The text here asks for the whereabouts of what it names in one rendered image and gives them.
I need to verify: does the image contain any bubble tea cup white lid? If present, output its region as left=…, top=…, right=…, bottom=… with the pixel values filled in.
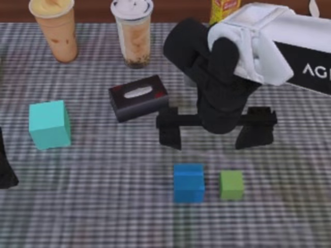
left=110, top=0, right=154, bottom=69

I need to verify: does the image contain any black tissue box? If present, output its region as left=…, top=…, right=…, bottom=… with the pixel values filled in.
left=108, top=74, right=170, bottom=123

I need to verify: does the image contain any small green block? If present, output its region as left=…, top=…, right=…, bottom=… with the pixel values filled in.
left=219, top=170, right=245, bottom=202

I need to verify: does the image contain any large cyan block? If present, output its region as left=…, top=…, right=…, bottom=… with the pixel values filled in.
left=28, top=100, right=72, bottom=150

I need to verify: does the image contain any white curved object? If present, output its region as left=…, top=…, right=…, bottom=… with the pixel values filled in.
left=309, top=0, right=322, bottom=18

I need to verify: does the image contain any orange drink cup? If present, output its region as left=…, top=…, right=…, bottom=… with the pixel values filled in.
left=28, top=0, right=79, bottom=64

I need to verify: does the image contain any yellow snack package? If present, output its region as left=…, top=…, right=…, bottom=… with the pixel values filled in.
left=208, top=0, right=242, bottom=26

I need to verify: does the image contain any grey checkered tablecloth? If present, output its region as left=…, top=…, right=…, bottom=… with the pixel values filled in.
left=0, top=22, right=331, bottom=248

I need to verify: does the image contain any blue cube block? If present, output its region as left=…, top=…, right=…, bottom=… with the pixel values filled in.
left=173, top=163, right=206, bottom=204

